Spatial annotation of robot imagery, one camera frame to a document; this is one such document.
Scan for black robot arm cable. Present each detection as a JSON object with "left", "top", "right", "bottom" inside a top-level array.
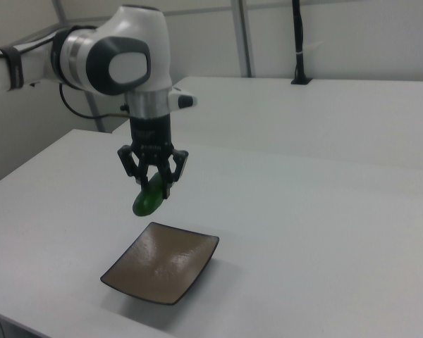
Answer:
[{"left": 58, "top": 82, "right": 132, "bottom": 120}]

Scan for brown square ceramic plate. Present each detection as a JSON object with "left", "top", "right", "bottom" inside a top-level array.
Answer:
[{"left": 99, "top": 221, "right": 221, "bottom": 307}]

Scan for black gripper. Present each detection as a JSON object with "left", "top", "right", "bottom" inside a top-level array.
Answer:
[{"left": 116, "top": 113, "right": 190, "bottom": 199}]

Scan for green cucumber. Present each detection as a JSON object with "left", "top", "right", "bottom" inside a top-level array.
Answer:
[{"left": 131, "top": 172, "right": 168, "bottom": 217}]

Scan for black pole with base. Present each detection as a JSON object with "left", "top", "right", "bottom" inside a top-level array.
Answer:
[{"left": 290, "top": 0, "right": 313, "bottom": 86}]

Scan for grey vertical wall post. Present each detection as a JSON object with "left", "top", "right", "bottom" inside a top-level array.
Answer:
[{"left": 230, "top": 0, "right": 252, "bottom": 78}]

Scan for black strap on arm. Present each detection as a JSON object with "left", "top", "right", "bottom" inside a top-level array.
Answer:
[{"left": 2, "top": 46, "right": 25, "bottom": 92}]

